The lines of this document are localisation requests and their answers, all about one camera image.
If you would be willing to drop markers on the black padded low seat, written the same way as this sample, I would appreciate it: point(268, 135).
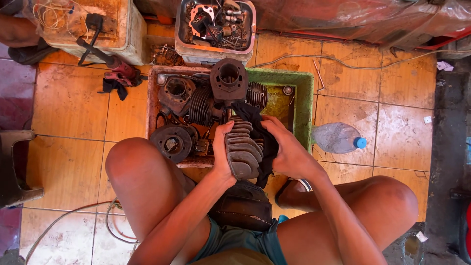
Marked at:
point(243, 206)

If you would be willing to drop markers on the small carton of rusty parts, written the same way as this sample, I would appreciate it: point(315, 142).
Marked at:
point(163, 55)

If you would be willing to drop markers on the person's left fingers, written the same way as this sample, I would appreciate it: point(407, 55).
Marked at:
point(222, 130)

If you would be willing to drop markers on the person's teal shorts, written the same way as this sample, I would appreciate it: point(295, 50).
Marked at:
point(239, 241)

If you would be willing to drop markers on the rusty crankcase part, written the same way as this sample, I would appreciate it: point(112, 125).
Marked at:
point(176, 95)

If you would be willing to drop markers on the dark plastic stool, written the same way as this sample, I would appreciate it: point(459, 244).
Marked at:
point(14, 169)

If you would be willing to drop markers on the dirty white square container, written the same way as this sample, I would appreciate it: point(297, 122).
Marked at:
point(110, 22)

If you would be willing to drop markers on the person's right leg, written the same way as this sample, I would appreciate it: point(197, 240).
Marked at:
point(379, 206)

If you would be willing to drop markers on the grey finned engine cylinder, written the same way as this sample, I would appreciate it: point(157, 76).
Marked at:
point(243, 151)

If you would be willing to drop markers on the black rag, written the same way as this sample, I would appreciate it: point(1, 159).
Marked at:
point(116, 88)

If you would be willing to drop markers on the white paper scrap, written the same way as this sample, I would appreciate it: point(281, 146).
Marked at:
point(444, 66)

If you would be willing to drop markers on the black finned cylinder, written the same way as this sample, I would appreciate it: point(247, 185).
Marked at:
point(202, 106)

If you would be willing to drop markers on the black finned cylinder head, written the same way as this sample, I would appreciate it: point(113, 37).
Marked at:
point(257, 95)

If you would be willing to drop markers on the white bucket of engine parts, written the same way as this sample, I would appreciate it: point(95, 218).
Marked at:
point(215, 29)

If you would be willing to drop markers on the red power tool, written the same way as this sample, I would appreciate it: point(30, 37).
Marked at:
point(117, 68)

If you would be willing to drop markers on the dirty pink plastic tray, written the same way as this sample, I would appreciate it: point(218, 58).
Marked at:
point(151, 106)

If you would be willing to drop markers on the thin metal rod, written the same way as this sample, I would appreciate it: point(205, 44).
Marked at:
point(319, 75)

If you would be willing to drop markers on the clear plastic tarp cover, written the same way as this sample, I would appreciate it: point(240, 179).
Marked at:
point(349, 18)

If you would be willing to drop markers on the green plastic tray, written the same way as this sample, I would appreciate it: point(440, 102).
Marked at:
point(303, 99)

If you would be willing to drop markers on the person's left hand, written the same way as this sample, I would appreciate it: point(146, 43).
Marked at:
point(220, 158)

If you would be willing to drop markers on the person's right hand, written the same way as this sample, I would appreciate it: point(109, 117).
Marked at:
point(292, 154)

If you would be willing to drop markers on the black cleaning cloth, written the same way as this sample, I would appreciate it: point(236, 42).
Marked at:
point(257, 117)

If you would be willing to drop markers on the person's black striped sandal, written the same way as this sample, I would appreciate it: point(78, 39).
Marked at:
point(294, 191)

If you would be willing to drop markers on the person's left leg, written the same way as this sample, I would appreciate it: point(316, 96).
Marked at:
point(147, 184)

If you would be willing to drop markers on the round rusty flywheel disc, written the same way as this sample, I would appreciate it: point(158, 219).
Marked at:
point(172, 143)

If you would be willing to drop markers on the small round metal bearing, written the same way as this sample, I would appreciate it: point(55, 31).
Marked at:
point(287, 90)

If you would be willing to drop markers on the clear bottle with blue cap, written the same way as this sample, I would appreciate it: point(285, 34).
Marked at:
point(336, 138)

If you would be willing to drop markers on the small brown metal box part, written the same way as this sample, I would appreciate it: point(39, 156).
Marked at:
point(202, 147)

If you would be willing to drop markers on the dark engine cylinder with bore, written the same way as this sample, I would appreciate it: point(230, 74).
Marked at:
point(229, 83)

